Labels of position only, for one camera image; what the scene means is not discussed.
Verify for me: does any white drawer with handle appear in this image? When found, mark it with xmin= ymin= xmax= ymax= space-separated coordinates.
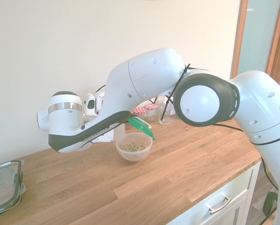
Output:
xmin=167 ymin=161 xmax=262 ymax=225

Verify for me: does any green round container lid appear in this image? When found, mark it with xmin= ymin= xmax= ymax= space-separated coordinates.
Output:
xmin=126 ymin=116 xmax=157 ymax=142

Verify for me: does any clear plastic bowl with cereal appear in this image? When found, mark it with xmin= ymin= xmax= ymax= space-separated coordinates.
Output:
xmin=116 ymin=132 xmax=153 ymax=163

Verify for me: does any white rubber seal ring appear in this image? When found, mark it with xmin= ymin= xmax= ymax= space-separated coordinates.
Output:
xmin=137 ymin=119 xmax=152 ymax=129

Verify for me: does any faceted drinking glass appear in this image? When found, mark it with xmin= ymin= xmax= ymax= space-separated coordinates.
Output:
xmin=158 ymin=95 xmax=173 ymax=126

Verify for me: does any dark green chair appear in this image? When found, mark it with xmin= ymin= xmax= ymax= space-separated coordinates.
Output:
xmin=262 ymin=191 xmax=279 ymax=218

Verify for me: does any rectangular container black clip lid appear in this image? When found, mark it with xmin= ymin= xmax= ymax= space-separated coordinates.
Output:
xmin=0 ymin=160 xmax=26 ymax=218

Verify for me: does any glass jar red checkered lid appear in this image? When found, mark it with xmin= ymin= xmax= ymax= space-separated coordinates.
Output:
xmin=143 ymin=104 xmax=161 ymax=122
xmin=132 ymin=107 xmax=147 ymax=121

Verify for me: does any metal drawer bar handle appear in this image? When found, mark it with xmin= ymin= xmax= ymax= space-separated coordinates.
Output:
xmin=207 ymin=195 xmax=233 ymax=214

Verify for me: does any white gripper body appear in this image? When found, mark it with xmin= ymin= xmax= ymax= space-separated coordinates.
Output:
xmin=93 ymin=90 xmax=115 ymax=143

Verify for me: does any wooden door with frosted glass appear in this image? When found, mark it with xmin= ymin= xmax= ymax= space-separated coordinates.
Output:
xmin=230 ymin=0 xmax=280 ymax=97

